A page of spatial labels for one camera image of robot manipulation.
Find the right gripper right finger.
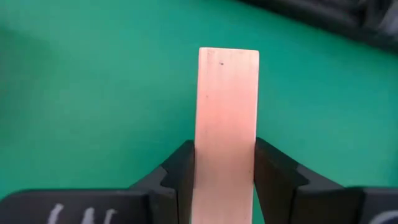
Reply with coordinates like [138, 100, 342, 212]
[254, 137, 365, 224]

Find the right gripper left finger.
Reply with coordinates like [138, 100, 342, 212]
[129, 139, 195, 224]

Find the pale pink block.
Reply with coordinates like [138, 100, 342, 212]
[190, 47, 260, 224]

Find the dark green plastic basket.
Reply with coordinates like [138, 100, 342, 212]
[238, 0, 398, 54]

